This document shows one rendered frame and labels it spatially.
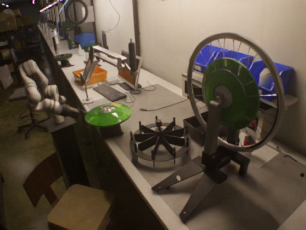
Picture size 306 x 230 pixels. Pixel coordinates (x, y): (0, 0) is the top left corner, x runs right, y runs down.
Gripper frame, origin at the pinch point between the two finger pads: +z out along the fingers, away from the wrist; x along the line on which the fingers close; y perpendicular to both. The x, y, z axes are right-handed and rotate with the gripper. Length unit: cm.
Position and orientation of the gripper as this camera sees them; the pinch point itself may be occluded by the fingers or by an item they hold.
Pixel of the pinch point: (86, 112)
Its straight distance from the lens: 144.0
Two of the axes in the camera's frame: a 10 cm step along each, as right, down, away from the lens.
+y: -4.1, 9.1, 0.5
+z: 6.5, 2.5, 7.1
